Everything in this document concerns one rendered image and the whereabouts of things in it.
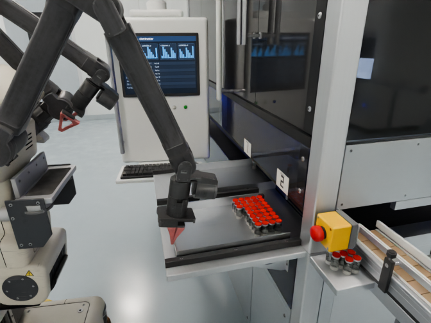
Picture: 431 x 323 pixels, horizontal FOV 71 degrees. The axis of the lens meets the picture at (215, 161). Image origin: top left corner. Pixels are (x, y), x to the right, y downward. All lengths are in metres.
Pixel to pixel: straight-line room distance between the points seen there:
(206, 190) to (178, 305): 1.26
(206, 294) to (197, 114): 1.09
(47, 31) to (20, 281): 0.77
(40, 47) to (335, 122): 0.66
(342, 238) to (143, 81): 0.60
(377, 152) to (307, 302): 0.50
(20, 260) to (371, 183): 1.05
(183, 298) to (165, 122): 1.45
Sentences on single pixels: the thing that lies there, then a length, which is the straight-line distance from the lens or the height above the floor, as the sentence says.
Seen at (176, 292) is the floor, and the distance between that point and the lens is 2.05.
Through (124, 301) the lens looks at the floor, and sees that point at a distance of 2.07.
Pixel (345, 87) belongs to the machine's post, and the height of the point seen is 1.35.
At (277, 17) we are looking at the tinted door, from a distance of 1.05.
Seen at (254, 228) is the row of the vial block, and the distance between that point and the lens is 0.98.
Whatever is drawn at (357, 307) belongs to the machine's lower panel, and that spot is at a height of 0.62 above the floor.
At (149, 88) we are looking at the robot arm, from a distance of 0.71.
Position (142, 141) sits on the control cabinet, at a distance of 1.73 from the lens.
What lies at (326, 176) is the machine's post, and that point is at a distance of 0.83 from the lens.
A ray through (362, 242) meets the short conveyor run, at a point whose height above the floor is 0.93.
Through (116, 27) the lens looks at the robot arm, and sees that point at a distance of 0.67.
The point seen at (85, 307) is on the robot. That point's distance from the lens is 1.70.
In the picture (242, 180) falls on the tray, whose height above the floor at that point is 0.88.
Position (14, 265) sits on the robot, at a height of 0.81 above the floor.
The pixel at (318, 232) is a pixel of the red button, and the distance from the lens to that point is 0.80.
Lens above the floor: 1.45
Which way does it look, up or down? 22 degrees down
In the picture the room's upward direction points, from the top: straight up
